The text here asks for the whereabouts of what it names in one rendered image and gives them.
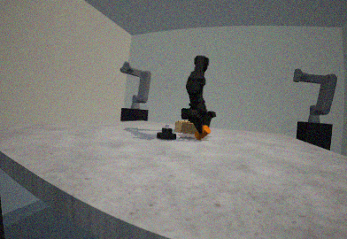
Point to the orange knob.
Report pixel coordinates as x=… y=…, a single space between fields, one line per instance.
x=206 y=131

